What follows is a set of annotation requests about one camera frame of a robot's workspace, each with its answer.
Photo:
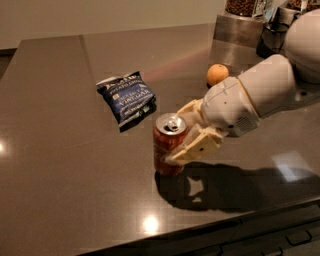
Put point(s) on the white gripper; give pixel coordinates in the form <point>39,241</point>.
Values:
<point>227,106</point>

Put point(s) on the red coke can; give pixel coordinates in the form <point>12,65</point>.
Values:
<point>168,132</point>

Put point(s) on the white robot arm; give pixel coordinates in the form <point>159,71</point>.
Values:
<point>291,80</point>

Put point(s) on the orange fruit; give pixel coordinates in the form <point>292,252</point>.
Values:
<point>216,73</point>

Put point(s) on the blue chip bag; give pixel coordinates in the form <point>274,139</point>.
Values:
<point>129,98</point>

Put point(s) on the stainless steel dispenser base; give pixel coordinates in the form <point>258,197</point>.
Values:
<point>244,31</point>

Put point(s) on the black mesh cup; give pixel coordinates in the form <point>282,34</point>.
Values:
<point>271,39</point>

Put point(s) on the snack jar with brown contents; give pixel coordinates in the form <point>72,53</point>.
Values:
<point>248,8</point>

